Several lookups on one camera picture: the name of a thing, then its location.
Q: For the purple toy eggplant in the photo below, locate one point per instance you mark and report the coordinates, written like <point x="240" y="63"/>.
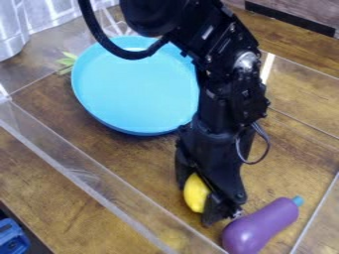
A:
<point x="247" y="234"/>

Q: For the grey checkered curtain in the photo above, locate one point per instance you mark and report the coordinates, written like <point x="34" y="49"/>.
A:
<point x="26" y="17"/>

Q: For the clear acrylic enclosure wall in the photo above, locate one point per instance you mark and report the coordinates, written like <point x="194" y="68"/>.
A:
<point x="96" y="192"/>

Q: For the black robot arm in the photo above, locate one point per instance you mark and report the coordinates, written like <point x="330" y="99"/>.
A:
<point x="208" y="33"/>

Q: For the dark baseboard strip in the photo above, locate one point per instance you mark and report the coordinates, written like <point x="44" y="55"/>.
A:
<point x="290" y="19"/>

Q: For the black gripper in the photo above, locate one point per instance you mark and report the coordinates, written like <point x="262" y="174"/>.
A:
<point x="215" y="155"/>

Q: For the green leafy toy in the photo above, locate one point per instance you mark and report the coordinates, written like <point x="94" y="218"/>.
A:
<point x="67" y="62"/>

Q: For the blue oval tray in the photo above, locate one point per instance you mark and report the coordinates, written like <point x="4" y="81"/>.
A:
<point x="143" y="98"/>

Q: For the blue device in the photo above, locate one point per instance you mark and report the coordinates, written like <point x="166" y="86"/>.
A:
<point x="14" y="240"/>

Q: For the yellow toy lemon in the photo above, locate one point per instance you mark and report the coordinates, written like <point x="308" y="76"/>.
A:
<point x="195" y="193"/>

